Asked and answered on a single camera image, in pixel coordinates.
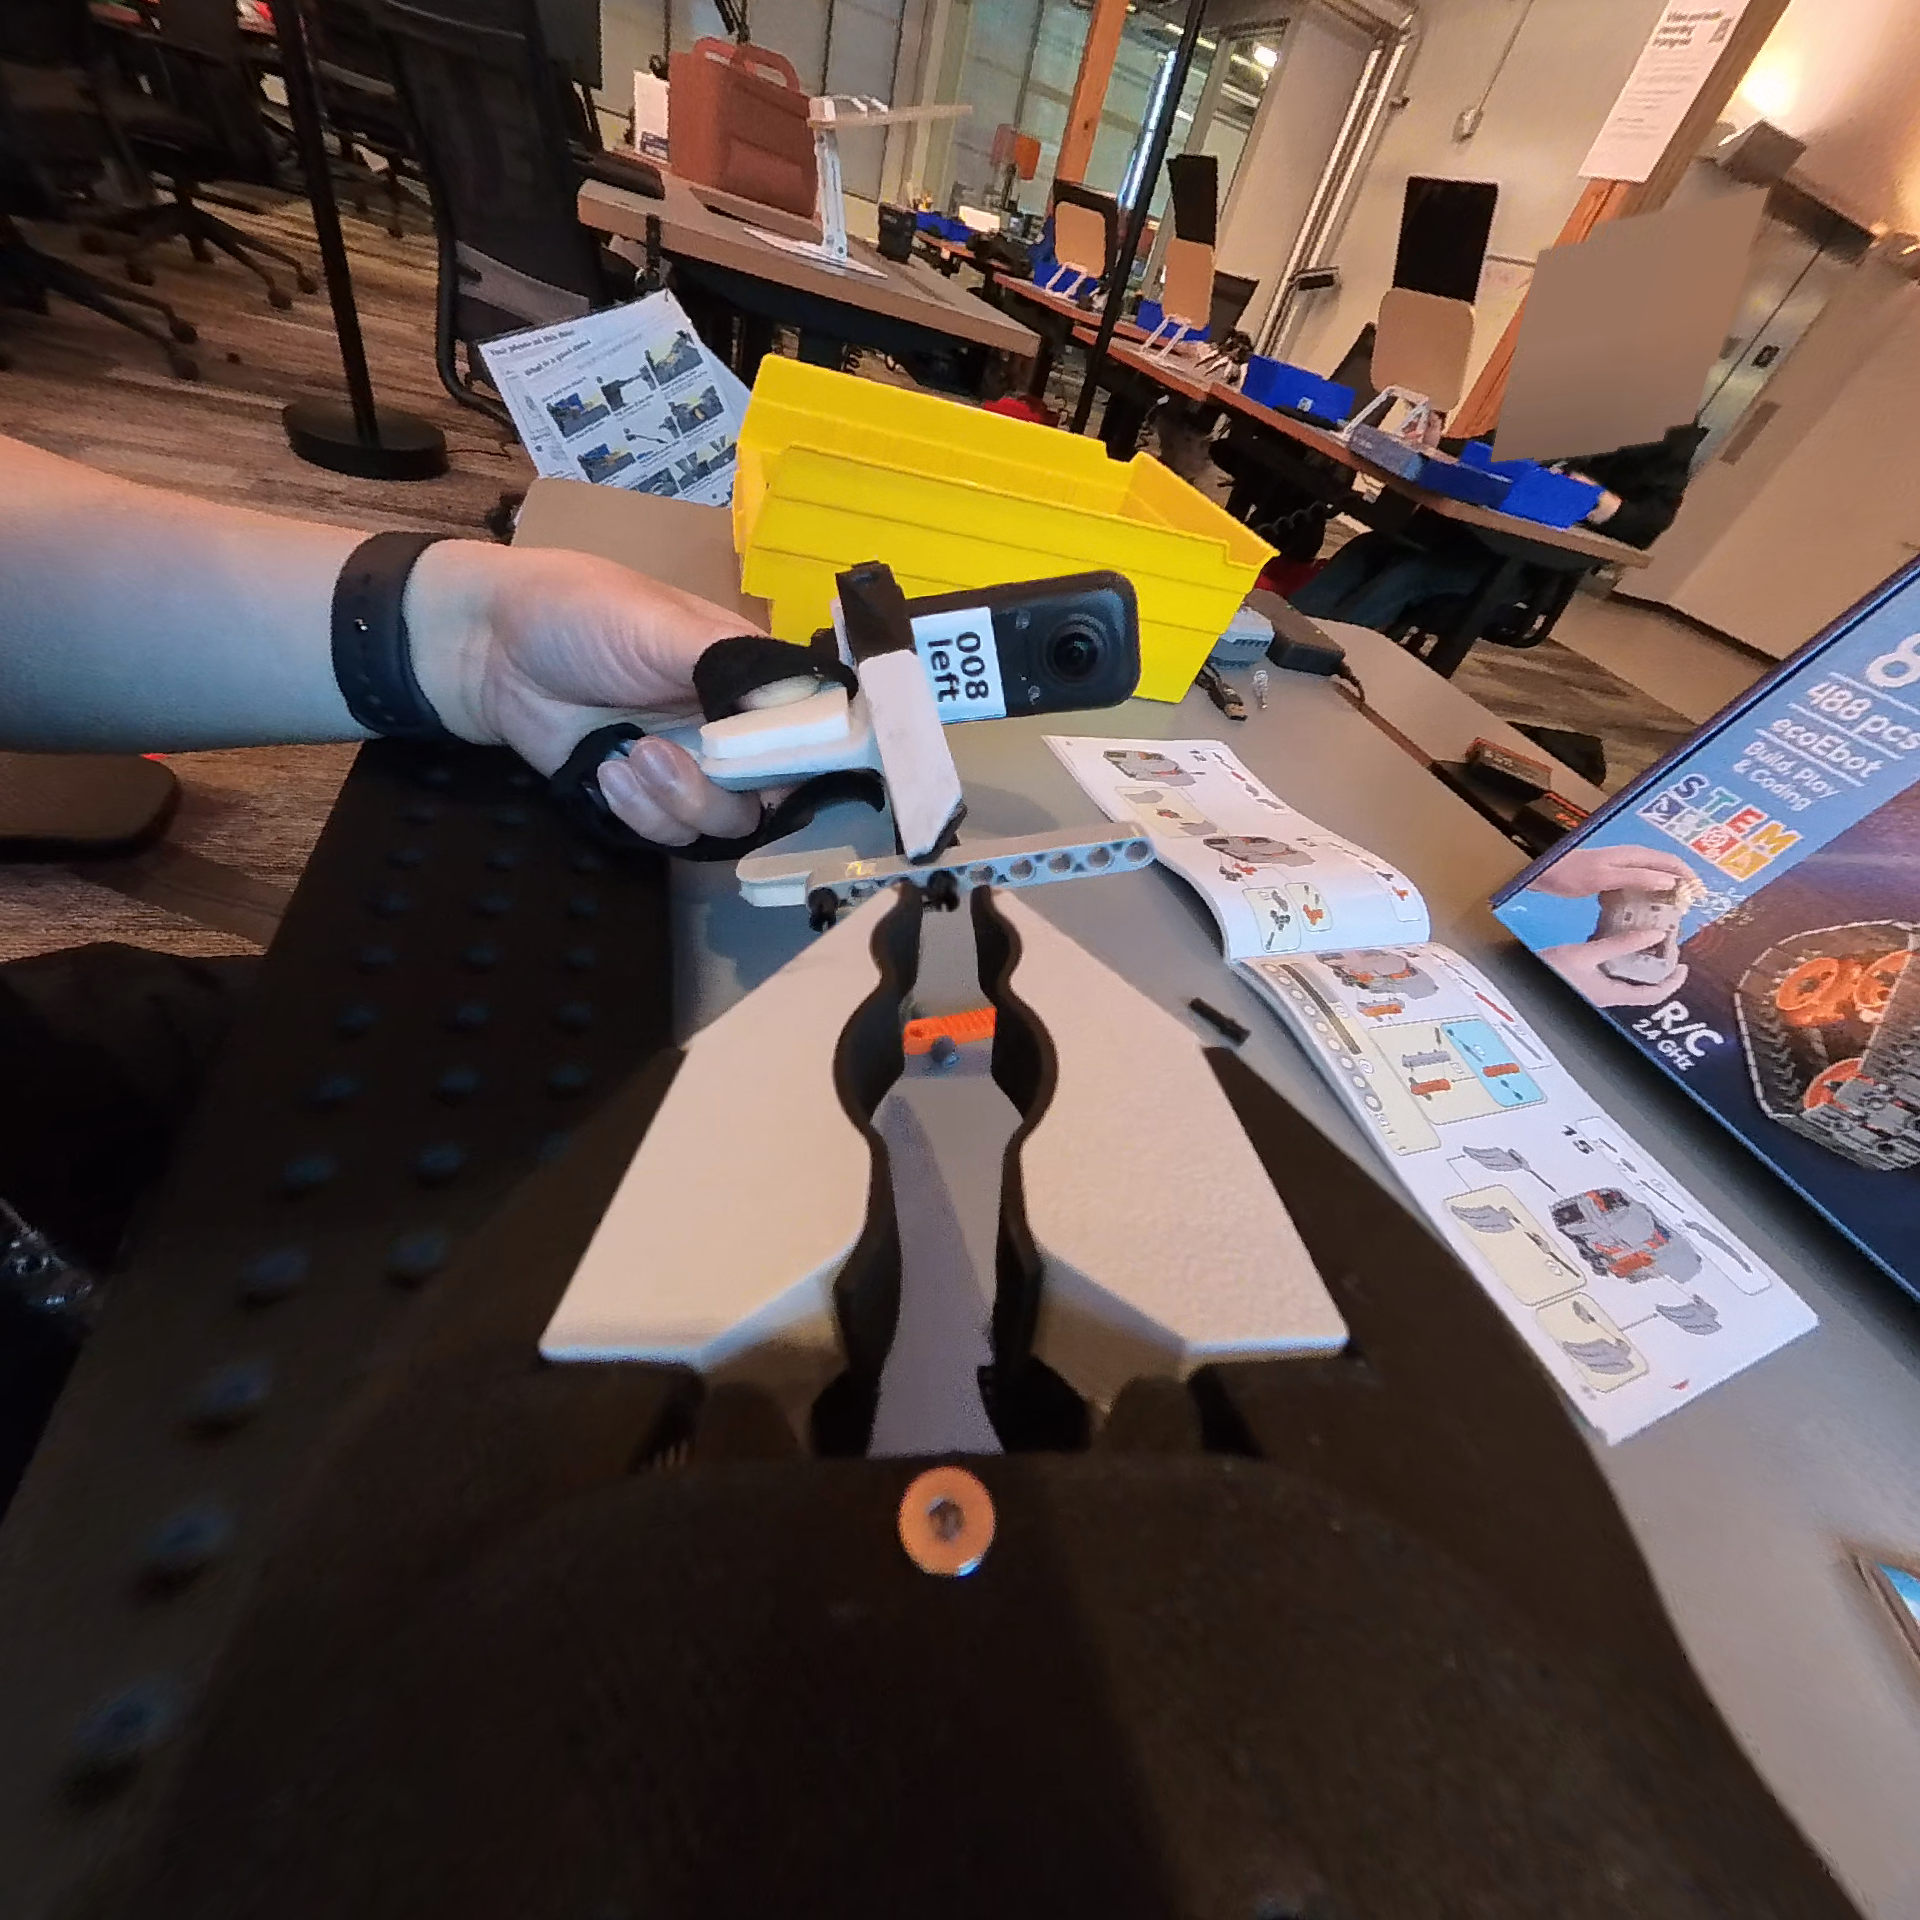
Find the black chair armrest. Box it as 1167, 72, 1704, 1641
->
0, 750, 185, 866

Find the open instruction booklet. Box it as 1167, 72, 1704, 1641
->
1040, 730, 1821, 1448

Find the grey perforated building beam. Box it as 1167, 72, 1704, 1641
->
808, 838, 1154, 921

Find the person's left hand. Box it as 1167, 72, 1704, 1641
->
402, 537, 828, 849

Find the brown carry case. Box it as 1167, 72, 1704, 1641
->
663, 36, 822, 177

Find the grey background table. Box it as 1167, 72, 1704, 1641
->
575, 171, 1045, 400

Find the black power adapter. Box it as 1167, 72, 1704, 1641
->
1246, 587, 1354, 682

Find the grey desk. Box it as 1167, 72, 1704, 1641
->
0, 479, 1920, 1920

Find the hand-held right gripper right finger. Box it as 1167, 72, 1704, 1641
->
968, 886, 1349, 1455

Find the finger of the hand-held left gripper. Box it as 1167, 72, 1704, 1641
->
861, 643, 968, 863
736, 831, 911, 914

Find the long brown table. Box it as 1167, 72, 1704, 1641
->
990, 271, 1652, 678

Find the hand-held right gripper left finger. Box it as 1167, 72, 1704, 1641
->
536, 886, 921, 1457

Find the white phone stand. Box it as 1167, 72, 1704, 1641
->
806, 97, 980, 282

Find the blue toy kit box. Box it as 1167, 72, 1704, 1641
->
1490, 556, 1920, 1300

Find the thin black pole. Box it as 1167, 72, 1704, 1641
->
1071, 0, 1212, 441

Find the tan wooden chair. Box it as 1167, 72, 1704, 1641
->
1373, 287, 1481, 417

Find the black wrist band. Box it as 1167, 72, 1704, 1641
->
326, 529, 461, 740

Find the black office chair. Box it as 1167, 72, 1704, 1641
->
0, 0, 320, 379

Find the black perforated board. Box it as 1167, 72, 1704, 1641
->
0, 731, 681, 1834

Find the black stand with round base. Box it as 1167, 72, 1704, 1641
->
270, 0, 453, 483

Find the yellow plastic bin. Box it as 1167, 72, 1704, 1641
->
732, 355, 1145, 558
743, 444, 1279, 707

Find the printed photo instruction sheet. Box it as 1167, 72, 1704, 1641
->
474, 288, 753, 506

